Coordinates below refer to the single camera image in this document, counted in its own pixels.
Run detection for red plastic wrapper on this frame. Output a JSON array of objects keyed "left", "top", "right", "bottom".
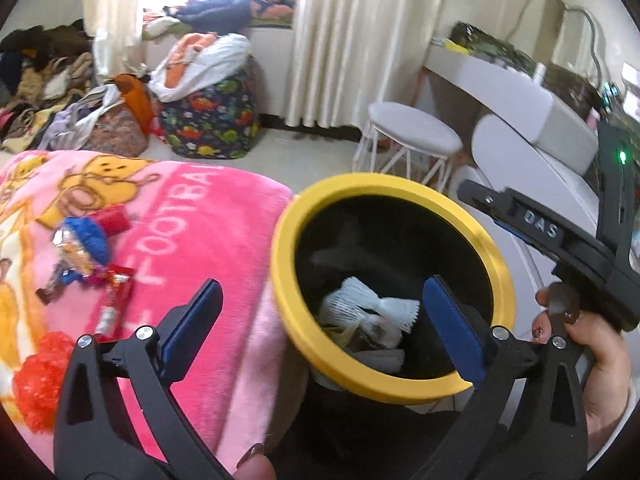
[{"left": 12, "top": 332, "right": 75, "bottom": 434}]

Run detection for red snack packet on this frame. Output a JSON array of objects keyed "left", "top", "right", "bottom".
[{"left": 93, "top": 263, "right": 134, "bottom": 341}]

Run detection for blue paper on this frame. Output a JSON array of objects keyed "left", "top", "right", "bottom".
[{"left": 62, "top": 217, "right": 111, "bottom": 266}]

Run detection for red cylinder roller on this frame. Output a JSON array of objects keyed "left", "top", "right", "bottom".
[{"left": 89, "top": 204, "right": 131, "bottom": 237}]

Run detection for purple snack wrapper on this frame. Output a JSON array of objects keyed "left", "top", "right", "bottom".
[{"left": 36, "top": 226, "right": 106, "bottom": 304}]

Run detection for yellow rimmed trash bin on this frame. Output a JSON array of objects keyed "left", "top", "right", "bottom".
[{"left": 270, "top": 174, "right": 516, "bottom": 479}]

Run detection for right hand painted nails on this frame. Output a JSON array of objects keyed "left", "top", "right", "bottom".
[{"left": 563, "top": 301, "right": 638, "bottom": 464}]

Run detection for left hand thumb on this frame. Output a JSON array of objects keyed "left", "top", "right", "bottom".
[{"left": 233, "top": 443, "right": 277, "bottom": 480}]

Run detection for white vanity desk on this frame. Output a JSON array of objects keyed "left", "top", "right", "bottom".
[{"left": 425, "top": 47, "right": 598, "bottom": 176}]

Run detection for white curved cabinet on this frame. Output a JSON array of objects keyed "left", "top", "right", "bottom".
[{"left": 448, "top": 115, "right": 598, "bottom": 338}]

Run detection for pink cartoon bear blanket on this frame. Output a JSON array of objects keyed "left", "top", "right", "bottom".
[{"left": 1, "top": 151, "right": 306, "bottom": 468}]

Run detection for vanity mirror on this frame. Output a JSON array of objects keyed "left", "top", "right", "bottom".
[{"left": 504, "top": 0, "right": 608, "bottom": 90}]

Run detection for dark cosmetic bag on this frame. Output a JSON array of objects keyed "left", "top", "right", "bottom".
[{"left": 448, "top": 22, "right": 537, "bottom": 76}]

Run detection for floral fabric bag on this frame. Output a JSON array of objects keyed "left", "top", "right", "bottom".
[{"left": 82, "top": 104, "right": 149, "bottom": 157}]

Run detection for cream curtain right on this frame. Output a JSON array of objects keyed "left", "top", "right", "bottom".
[{"left": 283, "top": 0, "right": 442, "bottom": 128}]

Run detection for cream curtain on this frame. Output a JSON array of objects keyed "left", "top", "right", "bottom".
[
  {"left": 283, "top": 0, "right": 442, "bottom": 128},
  {"left": 82, "top": 0, "right": 146, "bottom": 79}
]

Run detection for dinosaur print laundry basket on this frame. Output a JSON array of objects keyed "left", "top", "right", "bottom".
[{"left": 156, "top": 60, "right": 259, "bottom": 159}]

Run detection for pile of clothes on bed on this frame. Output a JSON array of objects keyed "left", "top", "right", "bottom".
[{"left": 1, "top": 20, "right": 94, "bottom": 154}]

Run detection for orange bag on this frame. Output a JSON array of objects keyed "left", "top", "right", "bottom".
[{"left": 113, "top": 74, "right": 155, "bottom": 134}]

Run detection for white cloth in basket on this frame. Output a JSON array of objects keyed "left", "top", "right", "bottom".
[{"left": 149, "top": 32, "right": 252, "bottom": 103}]

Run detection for clothes on window sill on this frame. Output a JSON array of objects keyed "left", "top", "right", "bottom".
[{"left": 142, "top": 0, "right": 297, "bottom": 41}]

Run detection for cream curtain left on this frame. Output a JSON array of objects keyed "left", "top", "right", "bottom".
[{"left": 82, "top": 0, "right": 146, "bottom": 79}]

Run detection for white wire frame stool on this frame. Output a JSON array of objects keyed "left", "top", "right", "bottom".
[{"left": 352, "top": 102, "right": 463, "bottom": 193}]

